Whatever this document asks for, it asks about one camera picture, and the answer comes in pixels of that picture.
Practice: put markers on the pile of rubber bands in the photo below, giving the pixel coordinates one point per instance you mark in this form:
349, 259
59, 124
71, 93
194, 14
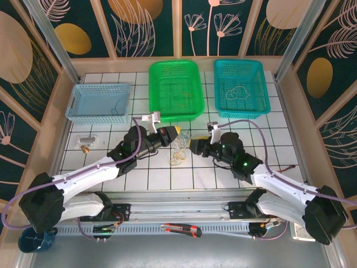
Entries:
178, 145

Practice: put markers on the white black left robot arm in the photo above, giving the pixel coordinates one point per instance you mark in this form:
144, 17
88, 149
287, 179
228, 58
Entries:
89, 176

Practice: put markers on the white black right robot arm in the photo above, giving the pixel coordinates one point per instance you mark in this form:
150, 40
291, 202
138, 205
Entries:
279, 182

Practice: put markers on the green plastic basket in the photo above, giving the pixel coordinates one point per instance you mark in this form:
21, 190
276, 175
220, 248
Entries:
167, 83

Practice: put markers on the small brass fitting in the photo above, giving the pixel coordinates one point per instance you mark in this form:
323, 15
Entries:
85, 149

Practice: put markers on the light blue plastic basket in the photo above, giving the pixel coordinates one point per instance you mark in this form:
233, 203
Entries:
92, 103

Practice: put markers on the teal plastic basket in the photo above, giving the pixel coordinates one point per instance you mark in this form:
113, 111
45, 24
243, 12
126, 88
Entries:
251, 83

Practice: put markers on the red black utility knife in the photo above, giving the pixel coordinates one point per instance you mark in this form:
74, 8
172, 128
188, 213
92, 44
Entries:
181, 229

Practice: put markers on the small controller board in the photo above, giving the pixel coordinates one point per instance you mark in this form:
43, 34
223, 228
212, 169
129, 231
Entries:
262, 227
103, 229

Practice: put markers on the white square clock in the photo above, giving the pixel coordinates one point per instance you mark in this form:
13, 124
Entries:
298, 233

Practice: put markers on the dark blue mug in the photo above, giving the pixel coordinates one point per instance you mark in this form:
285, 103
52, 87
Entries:
30, 244

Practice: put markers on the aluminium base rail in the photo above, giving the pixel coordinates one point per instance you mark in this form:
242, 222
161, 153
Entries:
178, 208

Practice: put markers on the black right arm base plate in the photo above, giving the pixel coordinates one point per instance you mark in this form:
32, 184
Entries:
237, 210

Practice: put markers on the aluminium table side rail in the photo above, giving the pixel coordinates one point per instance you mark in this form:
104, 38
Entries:
66, 131
292, 131

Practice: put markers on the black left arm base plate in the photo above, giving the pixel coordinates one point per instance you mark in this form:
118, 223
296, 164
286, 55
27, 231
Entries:
122, 212

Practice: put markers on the aluminium frame post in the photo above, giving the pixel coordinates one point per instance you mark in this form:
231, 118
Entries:
57, 47
299, 42

